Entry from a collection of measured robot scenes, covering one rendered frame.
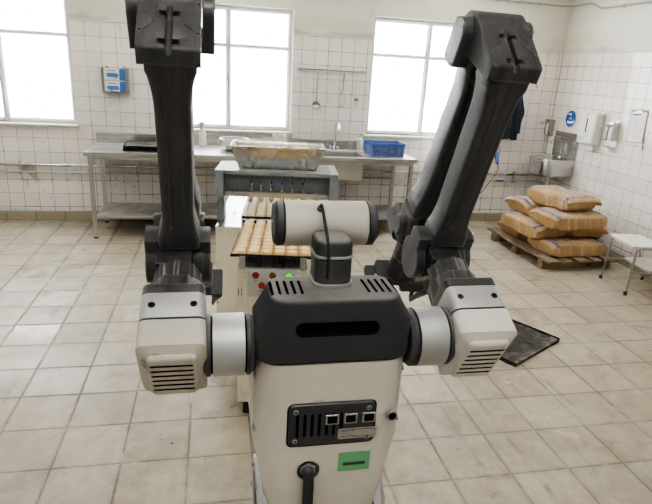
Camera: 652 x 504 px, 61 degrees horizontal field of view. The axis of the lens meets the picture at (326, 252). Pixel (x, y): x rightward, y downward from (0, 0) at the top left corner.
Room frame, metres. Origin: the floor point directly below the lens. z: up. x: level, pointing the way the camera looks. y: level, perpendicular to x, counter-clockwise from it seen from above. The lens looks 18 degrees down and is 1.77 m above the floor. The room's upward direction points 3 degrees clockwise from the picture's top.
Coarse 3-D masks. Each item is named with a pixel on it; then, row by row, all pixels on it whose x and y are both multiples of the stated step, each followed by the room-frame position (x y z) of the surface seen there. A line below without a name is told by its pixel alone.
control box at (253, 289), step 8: (248, 272) 2.46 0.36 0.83; (264, 272) 2.46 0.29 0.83; (272, 272) 2.47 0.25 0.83; (280, 272) 2.47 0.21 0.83; (288, 272) 2.47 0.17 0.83; (296, 272) 2.48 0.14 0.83; (248, 280) 2.46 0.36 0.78; (256, 280) 2.46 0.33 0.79; (264, 280) 2.46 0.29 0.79; (248, 288) 2.46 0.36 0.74; (256, 288) 2.46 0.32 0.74; (256, 296) 2.46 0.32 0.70
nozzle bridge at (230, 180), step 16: (224, 176) 3.21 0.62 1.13; (240, 176) 3.25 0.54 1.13; (256, 176) 3.26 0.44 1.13; (272, 176) 3.27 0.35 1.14; (288, 176) 3.28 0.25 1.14; (304, 176) 3.20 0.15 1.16; (320, 176) 3.21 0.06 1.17; (336, 176) 3.21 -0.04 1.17; (224, 192) 3.19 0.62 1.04; (240, 192) 3.20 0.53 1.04; (256, 192) 3.21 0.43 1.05; (272, 192) 3.23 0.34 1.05; (288, 192) 3.26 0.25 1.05; (304, 192) 3.28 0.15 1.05; (320, 192) 3.29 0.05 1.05; (336, 192) 3.21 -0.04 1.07; (224, 208) 3.30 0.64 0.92
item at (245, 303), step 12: (252, 264) 2.53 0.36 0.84; (264, 264) 2.54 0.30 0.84; (276, 264) 2.55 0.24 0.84; (288, 264) 2.56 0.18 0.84; (240, 276) 2.49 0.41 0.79; (300, 276) 2.51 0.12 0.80; (240, 288) 2.49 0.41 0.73; (240, 300) 2.49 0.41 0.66; (252, 300) 2.49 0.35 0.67; (240, 384) 2.49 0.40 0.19; (240, 396) 2.49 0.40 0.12
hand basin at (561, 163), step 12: (552, 120) 7.04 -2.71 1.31; (588, 120) 6.27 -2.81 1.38; (600, 120) 6.16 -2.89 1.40; (552, 132) 7.05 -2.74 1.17; (564, 132) 6.82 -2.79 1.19; (588, 132) 6.23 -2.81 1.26; (600, 132) 6.17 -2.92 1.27; (564, 144) 6.77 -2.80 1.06; (576, 144) 6.55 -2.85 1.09; (588, 144) 6.20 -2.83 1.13; (540, 156) 6.90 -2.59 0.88; (552, 156) 6.92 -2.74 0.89; (564, 156) 6.73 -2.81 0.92; (576, 156) 6.52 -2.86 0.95; (528, 168) 6.79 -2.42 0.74; (540, 168) 6.55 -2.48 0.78; (552, 168) 6.47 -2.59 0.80; (564, 168) 6.50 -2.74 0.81; (552, 180) 6.81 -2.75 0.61
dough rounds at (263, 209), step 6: (258, 198) 3.68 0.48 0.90; (264, 198) 3.60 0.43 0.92; (276, 198) 3.66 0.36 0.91; (288, 198) 3.65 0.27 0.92; (252, 204) 3.42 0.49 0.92; (258, 204) 3.51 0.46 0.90; (264, 204) 3.43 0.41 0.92; (270, 204) 3.44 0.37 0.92; (246, 210) 3.33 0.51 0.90; (252, 210) 3.26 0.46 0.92; (258, 210) 3.30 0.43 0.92; (264, 210) 3.30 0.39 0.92; (270, 210) 3.30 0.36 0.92; (258, 216) 3.18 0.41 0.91; (264, 216) 3.19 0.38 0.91; (270, 216) 3.18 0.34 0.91
